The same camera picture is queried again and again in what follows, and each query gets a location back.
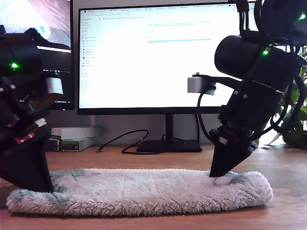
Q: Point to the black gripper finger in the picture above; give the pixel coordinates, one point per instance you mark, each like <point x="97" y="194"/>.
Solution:
<point x="26" y="167"/>

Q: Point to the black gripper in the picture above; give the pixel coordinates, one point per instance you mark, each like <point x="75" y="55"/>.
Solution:
<point x="251" y="107"/>

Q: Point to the white fluffy tea towel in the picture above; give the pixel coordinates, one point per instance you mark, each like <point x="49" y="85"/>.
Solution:
<point x="144" y="191"/>

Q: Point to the small dark box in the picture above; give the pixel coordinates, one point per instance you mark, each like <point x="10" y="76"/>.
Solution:
<point x="54" y="145"/>

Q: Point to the small green white box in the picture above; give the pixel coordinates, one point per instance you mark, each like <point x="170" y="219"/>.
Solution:
<point x="56" y="137"/>

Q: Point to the green and white box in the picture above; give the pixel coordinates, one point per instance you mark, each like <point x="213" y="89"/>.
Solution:
<point x="72" y="145"/>

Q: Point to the long white box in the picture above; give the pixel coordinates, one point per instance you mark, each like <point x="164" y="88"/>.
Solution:
<point x="76" y="133"/>

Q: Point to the green leafy house plant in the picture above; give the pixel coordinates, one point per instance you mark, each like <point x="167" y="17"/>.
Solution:
<point x="296" y="129"/>

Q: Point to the monitor with dark screen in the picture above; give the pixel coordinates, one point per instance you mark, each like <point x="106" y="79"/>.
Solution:
<point x="57" y="60"/>

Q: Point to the large monitor with white screen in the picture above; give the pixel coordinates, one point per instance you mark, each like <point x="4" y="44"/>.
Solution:
<point x="144" y="72"/>

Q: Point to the arm grey camera box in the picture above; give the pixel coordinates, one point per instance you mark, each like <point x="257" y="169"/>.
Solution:
<point x="54" y="85"/>
<point x="195" y="85"/>

